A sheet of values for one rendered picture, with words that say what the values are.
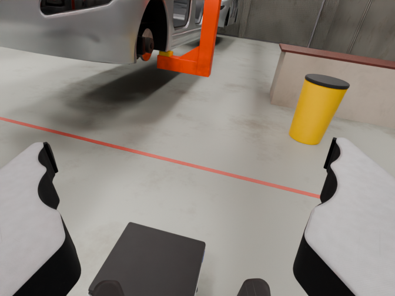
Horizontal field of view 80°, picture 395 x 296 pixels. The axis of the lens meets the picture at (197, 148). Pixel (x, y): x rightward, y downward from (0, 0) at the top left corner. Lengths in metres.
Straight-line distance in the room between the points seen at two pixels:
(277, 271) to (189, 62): 2.40
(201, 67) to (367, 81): 2.49
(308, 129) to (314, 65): 1.35
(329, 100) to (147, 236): 2.37
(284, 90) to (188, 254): 3.40
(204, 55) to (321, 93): 1.38
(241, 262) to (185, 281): 0.59
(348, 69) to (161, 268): 3.78
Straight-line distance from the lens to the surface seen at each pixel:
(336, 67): 4.20
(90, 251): 1.62
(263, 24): 13.78
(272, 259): 1.69
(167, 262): 1.13
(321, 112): 2.98
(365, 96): 4.44
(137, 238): 1.20
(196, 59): 3.09
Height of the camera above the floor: 1.29
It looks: 31 degrees down
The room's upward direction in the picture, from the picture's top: 8 degrees clockwise
